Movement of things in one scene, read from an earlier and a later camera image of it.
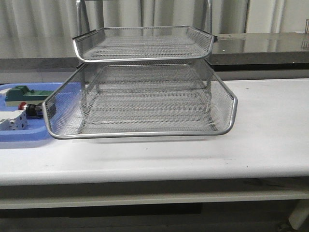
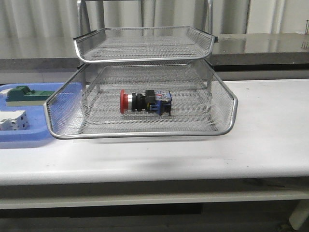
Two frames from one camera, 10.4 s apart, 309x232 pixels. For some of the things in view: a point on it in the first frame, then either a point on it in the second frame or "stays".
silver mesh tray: [133, 99] stays
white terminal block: [16, 120] stays
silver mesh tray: [133, 43] stays
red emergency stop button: [32, 110] → [158, 101]
